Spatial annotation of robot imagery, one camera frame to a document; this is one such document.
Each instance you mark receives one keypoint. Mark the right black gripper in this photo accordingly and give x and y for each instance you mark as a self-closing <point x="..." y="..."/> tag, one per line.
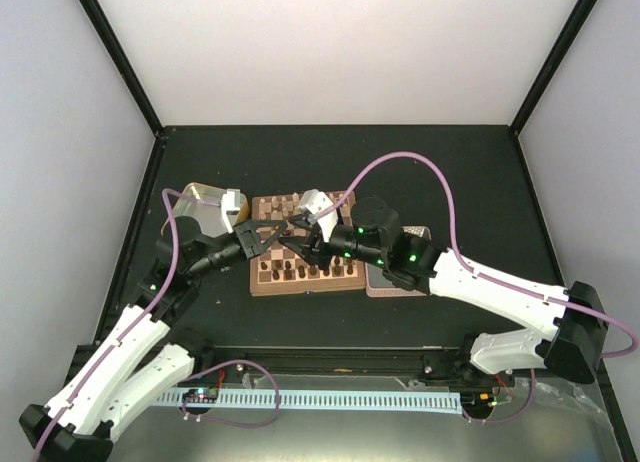
<point x="309" y="251"/>

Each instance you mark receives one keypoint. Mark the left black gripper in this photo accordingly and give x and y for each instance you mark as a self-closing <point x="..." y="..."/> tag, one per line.
<point x="247" y="235"/>

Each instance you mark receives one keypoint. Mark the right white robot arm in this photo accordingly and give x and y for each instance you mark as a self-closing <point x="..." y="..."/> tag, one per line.
<point x="560" y="329"/>

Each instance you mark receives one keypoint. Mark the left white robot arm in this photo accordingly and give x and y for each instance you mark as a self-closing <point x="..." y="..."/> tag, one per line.
<point x="144" y="354"/>

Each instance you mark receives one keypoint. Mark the wooden chess board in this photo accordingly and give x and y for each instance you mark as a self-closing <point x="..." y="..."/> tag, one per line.
<point x="261" y="282"/>

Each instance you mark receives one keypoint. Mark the left circuit board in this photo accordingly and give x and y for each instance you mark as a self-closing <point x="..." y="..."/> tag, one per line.
<point x="201" y="395"/>

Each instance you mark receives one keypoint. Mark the circuit board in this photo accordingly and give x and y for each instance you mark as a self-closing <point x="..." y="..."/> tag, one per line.
<point x="201" y="395"/>
<point x="484" y="399"/>

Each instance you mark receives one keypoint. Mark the right circuit board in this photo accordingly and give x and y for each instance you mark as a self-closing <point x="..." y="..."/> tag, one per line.
<point x="484" y="399"/>

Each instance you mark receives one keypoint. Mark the gold metal tin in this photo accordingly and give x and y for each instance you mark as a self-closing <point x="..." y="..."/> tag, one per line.
<point x="202" y="203"/>

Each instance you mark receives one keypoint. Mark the pink metal tin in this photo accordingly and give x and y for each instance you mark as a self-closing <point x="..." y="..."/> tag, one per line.
<point x="377" y="286"/>

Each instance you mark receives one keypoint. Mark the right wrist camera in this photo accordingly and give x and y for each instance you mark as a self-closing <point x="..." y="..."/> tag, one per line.
<point x="318" y="211"/>

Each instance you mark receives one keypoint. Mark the white slotted cable duct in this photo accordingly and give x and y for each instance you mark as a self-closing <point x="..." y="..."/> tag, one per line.
<point x="332" y="400"/>

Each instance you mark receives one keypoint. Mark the left black frame post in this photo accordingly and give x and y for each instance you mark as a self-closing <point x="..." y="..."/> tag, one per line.
<point x="111" y="43"/>

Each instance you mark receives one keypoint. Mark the black frame post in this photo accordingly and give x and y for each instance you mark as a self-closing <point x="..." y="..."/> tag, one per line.
<point x="111" y="43"/>
<point x="572" y="27"/>

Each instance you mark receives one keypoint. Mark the right black frame post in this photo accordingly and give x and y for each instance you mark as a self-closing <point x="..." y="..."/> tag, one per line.
<point x="572" y="27"/>

